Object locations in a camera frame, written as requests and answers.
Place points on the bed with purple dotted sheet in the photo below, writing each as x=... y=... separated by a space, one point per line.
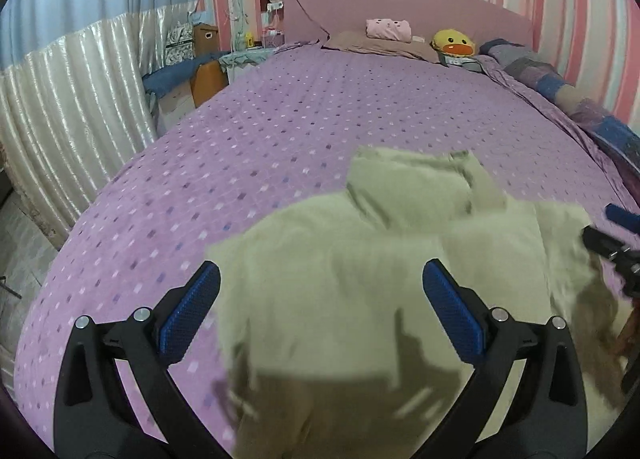
x=300 y=129

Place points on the pink headboard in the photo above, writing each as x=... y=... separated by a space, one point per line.
x=425 y=9

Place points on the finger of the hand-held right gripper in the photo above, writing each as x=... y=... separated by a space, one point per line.
x=602 y=241
x=622 y=216

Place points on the brown pillow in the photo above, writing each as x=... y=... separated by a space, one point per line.
x=370 y=46

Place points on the beige padded jacket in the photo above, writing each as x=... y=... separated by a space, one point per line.
x=325 y=289

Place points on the white pleated curtain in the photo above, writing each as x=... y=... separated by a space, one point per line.
x=70 y=104

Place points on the nightstand with light cloth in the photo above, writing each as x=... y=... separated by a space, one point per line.
x=247 y=59

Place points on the grey patterned cushion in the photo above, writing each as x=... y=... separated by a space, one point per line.
x=462 y=62

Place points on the blue cloth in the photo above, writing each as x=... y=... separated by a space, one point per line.
x=165 y=78

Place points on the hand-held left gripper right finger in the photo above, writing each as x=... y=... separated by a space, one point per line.
x=452 y=309

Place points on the patchwork quilt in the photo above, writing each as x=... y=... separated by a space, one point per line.
x=560 y=84

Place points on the black and white patterned cloth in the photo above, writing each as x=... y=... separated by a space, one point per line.
x=179 y=39

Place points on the brown cardboard box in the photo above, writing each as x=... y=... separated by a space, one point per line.
x=206 y=40

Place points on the yellow duck plush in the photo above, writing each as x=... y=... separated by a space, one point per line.
x=452 y=41

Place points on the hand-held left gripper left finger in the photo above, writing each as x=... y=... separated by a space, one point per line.
x=192 y=304

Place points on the pink rolled pillow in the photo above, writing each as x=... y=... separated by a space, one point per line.
x=389 y=30

